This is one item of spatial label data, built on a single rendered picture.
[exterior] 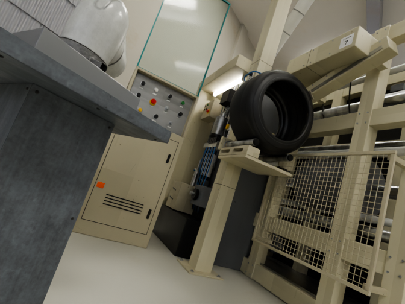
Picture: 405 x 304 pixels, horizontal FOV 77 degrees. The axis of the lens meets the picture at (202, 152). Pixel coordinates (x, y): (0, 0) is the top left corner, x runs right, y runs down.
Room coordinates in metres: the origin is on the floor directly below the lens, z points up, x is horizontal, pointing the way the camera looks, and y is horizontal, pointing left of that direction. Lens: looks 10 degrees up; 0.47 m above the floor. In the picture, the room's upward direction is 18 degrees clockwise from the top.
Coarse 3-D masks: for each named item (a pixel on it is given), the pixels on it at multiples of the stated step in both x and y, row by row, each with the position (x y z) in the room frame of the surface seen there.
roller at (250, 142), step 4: (244, 140) 1.57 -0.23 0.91; (248, 140) 1.52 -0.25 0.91; (252, 140) 1.48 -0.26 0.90; (256, 140) 1.47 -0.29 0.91; (228, 144) 1.74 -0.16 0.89; (232, 144) 1.70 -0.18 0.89; (236, 144) 1.65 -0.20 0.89; (240, 144) 1.60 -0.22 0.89; (244, 144) 1.57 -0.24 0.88; (248, 144) 1.53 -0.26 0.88; (252, 144) 1.49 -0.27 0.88; (256, 144) 1.48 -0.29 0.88
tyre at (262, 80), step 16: (256, 80) 1.46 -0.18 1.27; (272, 80) 1.46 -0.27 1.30; (288, 80) 1.50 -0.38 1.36; (240, 96) 1.52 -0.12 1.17; (256, 96) 1.43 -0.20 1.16; (272, 96) 1.78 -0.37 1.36; (288, 96) 1.76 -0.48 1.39; (304, 96) 1.56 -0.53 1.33; (240, 112) 1.51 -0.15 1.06; (256, 112) 1.44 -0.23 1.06; (288, 112) 1.82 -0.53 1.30; (304, 112) 1.70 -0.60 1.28; (240, 128) 1.57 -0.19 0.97; (256, 128) 1.47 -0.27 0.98; (288, 128) 1.84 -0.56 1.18; (304, 128) 1.60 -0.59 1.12; (272, 144) 1.52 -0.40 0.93; (288, 144) 1.55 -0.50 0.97
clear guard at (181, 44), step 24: (168, 0) 1.86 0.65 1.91; (192, 0) 1.92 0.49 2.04; (216, 0) 2.00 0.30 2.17; (168, 24) 1.88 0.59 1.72; (192, 24) 1.95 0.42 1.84; (216, 24) 2.03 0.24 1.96; (144, 48) 1.84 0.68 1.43; (168, 48) 1.91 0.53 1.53; (192, 48) 1.98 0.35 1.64; (168, 72) 1.93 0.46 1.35; (192, 72) 2.00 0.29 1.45
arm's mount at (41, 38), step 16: (16, 32) 0.65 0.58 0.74; (32, 32) 0.58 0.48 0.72; (48, 32) 0.55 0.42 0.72; (48, 48) 0.56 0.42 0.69; (64, 48) 0.59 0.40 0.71; (64, 64) 0.60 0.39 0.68; (80, 64) 0.62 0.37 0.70; (96, 80) 0.67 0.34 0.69; (112, 80) 0.70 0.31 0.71; (128, 96) 0.76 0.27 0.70
